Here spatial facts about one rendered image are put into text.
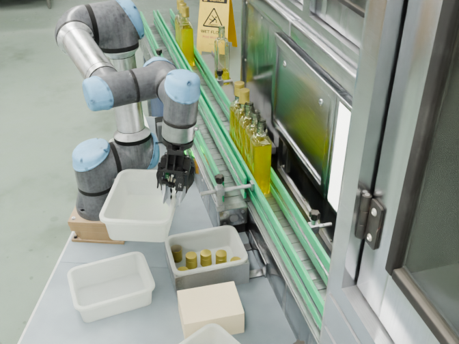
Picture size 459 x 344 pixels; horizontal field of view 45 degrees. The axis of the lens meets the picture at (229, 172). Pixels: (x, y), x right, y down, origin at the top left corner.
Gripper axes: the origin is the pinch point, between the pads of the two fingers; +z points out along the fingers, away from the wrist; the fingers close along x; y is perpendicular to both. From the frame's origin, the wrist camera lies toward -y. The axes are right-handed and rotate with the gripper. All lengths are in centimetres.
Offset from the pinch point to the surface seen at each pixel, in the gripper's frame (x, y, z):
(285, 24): 25, -57, -30
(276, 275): 30.5, -2.1, 22.9
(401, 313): 30, 69, -42
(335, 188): 42.8, -14.4, -0.6
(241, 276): 21.4, -7.0, 30.0
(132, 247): -13.2, -21.7, 37.5
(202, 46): -14, -369, 104
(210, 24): -9, -372, 84
